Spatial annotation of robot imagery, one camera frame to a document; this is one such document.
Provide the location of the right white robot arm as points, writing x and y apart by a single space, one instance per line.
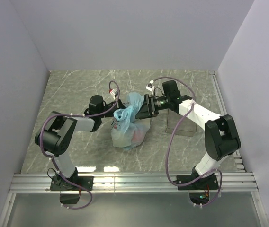
220 133

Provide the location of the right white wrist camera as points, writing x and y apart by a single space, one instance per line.
150 87

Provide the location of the light blue plastic bag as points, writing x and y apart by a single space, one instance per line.
127 132

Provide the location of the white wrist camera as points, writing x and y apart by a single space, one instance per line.
114 92
150 87

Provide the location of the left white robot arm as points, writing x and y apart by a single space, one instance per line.
56 133

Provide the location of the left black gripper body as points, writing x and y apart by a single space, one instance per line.
111 113

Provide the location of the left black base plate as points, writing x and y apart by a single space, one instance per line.
59 184

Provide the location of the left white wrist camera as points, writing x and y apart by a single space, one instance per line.
114 92

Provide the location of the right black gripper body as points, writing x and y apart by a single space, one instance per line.
162 103

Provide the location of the aluminium mounting rail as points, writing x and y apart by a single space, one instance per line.
131 188

